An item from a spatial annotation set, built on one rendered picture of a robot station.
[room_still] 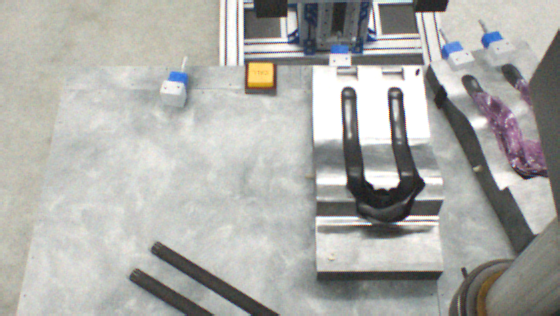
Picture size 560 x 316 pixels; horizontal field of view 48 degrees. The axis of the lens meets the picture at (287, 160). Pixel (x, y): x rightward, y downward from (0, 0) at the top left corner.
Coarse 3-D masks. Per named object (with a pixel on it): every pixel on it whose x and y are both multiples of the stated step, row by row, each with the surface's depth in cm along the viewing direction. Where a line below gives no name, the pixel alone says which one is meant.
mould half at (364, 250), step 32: (320, 96) 147; (384, 96) 147; (416, 96) 147; (320, 128) 143; (384, 128) 143; (416, 128) 143; (320, 160) 136; (384, 160) 136; (416, 160) 136; (320, 192) 130; (320, 224) 135; (352, 224) 135; (384, 224) 135; (416, 224) 135; (320, 256) 131; (352, 256) 131; (384, 256) 131; (416, 256) 131
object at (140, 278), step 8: (128, 272) 133; (136, 272) 133; (144, 272) 133; (136, 280) 132; (144, 280) 131; (152, 280) 131; (144, 288) 131; (152, 288) 130; (160, 288) 130; (168, 288) 130; (160, 296) 129; (168, 296) 128; (176, 296) 128; (184, 296) 129; (176, 304) 127; (184, 304) 127; (192, 304) 127; (184, 312) 127; (192, 312) 126; (200, 312) 125; (208, 312) 126
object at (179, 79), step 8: (184, 64) 159; (176, 72) 156; (168, 80) 154; (176, 80) 155; (184, 80) 155; (168, 88) 152; (176, 88) 152; (184, 88) 155; (168, 96) 153; (176, 96) 152; (184, 96) 155; (168, 104) 156; (176, 104) 155; (184, 104) 156
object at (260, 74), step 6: (252, 66) 158; (258, 66) 158; (264, 66) 157; (270, 66) 158; (252, 72) 157; (258, 72) 157; (264, 72) 157; (270, 72) 157; (252, 78) 156; (258, 78) 156; (264, 78) 156; (270, 78) 156; (252, 84) 156; (258, 84) 156; (264, 84) 156; (270, 84) 156
